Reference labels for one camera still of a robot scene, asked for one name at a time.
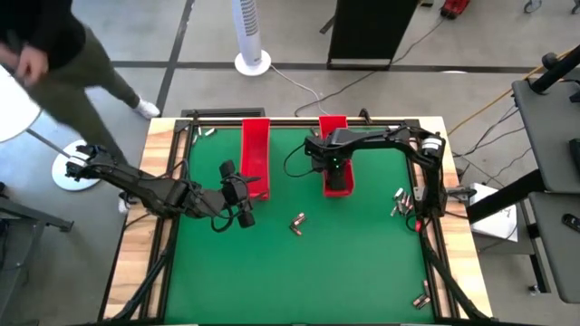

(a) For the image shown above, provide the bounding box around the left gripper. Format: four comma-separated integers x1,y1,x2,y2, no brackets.
219,158,263,229

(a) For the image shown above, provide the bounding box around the red plastic bin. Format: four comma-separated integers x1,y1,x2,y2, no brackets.
239,118,272,202
318,115,355,198

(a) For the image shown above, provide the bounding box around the black flat bar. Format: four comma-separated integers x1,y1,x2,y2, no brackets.
180,107,266,119

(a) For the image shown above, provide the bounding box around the green table mat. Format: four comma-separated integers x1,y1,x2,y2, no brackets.
163,126,436,325

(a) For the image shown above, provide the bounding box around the black divider panel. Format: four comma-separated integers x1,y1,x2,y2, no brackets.
326,0,421,70

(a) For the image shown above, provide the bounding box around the white tower fan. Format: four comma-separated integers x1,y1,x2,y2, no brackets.
229,0,272,77

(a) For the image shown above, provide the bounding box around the white paper box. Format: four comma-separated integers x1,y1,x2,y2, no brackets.
470,183,518,244

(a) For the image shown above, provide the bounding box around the black beam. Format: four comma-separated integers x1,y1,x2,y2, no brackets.
466,169,545,224

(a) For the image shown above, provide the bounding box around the red tool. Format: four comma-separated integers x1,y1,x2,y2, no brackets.
440,0,471,21

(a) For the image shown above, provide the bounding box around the grey desk top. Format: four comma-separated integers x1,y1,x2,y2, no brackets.
527,192,580,304
511,67,580,194

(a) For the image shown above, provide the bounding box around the grey metal furniture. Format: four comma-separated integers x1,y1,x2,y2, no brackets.
0,197,74,326

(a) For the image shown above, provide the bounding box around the black device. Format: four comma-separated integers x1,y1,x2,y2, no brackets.
568,138,580,171

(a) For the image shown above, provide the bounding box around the black remote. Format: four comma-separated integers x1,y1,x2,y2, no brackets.
560,212,580,235

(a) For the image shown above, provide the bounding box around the black stand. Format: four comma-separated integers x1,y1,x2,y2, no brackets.
529,43,580,95

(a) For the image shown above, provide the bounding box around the person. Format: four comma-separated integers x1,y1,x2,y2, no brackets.
0,0,162,214

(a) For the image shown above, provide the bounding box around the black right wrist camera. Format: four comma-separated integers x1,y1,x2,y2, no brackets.
304,137,330,172

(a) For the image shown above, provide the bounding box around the black right camera cable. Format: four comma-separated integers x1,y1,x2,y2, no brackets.
283,144,318,179

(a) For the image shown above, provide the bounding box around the white fan cable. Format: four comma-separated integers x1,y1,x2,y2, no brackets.
270,65,327,115

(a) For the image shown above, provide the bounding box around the yellow cable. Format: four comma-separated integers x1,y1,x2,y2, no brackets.
448,44,580,137

